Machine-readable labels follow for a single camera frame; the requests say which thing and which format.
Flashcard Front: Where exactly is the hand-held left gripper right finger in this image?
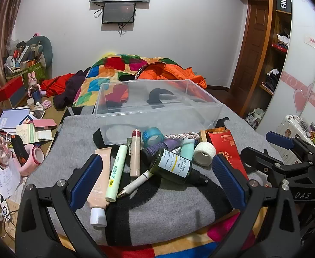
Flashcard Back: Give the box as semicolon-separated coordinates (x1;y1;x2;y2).
212;154;301;258

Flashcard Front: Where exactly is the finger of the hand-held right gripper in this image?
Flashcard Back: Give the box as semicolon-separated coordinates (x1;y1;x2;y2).
266;131;315;156
240;147;285;187

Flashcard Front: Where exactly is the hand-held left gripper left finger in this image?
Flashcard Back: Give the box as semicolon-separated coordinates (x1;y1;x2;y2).
15;153;104;258

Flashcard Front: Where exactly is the peach cream tube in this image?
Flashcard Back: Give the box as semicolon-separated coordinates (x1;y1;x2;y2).
87;148;112;226

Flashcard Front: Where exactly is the light green tube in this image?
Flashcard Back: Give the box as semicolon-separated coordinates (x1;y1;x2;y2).
104;144;128;203

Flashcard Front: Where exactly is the white gauze tape roll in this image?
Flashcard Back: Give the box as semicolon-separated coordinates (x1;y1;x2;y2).
194;141;216;166

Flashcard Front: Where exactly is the red carton box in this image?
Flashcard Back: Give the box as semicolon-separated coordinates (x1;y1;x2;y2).
206;129;250;184

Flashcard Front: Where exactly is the beige lip tube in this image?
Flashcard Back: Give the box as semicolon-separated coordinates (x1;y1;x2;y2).
130;129;142;178

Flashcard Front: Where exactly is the dark green glass bottle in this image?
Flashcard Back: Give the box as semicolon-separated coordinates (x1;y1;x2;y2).
149;148;209;185

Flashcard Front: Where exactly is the teal tape roll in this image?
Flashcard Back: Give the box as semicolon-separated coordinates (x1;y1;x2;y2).
142;127;165;147

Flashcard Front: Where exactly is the clear plastic storage box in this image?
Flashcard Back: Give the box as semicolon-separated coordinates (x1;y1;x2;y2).
93;79;224;147

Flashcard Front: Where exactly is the white suitcase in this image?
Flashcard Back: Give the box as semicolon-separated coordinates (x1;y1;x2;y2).
281;115;315;165

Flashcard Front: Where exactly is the white bag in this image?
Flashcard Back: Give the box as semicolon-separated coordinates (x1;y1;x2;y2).
245;108;267;128

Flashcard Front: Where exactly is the white pen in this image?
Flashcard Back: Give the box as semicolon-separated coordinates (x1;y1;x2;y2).
117;170;154;198

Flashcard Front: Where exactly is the small teal bottle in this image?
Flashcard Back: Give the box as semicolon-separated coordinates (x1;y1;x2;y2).
179;139;196;162

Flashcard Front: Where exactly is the pink flat case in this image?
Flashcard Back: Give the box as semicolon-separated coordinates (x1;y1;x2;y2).
32;119;57;129

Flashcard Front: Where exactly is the wooden wardrobe shelf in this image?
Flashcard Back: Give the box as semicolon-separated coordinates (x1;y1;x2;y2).
219;0;293;119

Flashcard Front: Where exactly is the green paper booklet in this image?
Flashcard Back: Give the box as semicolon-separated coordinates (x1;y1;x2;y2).
15;124;53;143

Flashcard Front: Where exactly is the grey black patterned blanket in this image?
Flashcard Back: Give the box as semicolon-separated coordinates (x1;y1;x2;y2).
26;105;271;246

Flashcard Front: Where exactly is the white wardrobe sliding door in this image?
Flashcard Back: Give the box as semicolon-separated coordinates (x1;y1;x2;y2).
254;0;315;140

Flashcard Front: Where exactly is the colourful striped bed cover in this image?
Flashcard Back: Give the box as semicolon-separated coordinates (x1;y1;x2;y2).
58;210;268;258

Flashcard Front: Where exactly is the dark purple garment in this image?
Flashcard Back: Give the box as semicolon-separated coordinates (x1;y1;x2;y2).
53;68;91;109

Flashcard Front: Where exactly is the wooden door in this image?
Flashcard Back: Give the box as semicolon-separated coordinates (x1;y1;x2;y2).
229;0;271;92

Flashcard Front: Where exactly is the blue white notebook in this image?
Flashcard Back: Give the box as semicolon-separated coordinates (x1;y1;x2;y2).
0;109;31;133

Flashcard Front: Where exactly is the red jacket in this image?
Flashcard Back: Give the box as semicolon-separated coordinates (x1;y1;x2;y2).
41;73;76;97

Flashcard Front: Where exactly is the colourful patchwork quilt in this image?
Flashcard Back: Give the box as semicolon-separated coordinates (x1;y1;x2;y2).
73;54;190;108

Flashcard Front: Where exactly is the pink rabbit toy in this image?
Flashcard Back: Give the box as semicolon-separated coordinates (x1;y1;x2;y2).
27;71;43;103

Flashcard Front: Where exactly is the black garment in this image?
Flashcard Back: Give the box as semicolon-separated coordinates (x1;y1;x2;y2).
147;88;174;105

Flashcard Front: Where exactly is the red flat box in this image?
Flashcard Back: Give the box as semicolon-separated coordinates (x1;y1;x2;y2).
0;76;25;101

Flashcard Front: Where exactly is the green cluttered box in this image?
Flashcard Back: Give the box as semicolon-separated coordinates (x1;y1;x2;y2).
4;58;47;82

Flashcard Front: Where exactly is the orange down jacket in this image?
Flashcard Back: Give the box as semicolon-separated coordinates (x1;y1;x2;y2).
118;62;208;90

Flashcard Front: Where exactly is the grey green neck pillow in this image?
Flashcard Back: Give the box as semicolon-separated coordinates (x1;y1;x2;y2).
26;36;53;68

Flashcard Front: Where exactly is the black printed box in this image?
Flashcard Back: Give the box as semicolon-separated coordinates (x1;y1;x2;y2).
276;0;292;14

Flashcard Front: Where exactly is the braided pink white rope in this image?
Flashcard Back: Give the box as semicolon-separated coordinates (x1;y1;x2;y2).
164;132;201;154

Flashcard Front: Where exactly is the black looped cable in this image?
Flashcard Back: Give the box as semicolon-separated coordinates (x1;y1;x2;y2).
89;0;104;17

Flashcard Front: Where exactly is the small wall screen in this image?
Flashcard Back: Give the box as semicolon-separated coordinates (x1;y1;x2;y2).
102;2;136;24

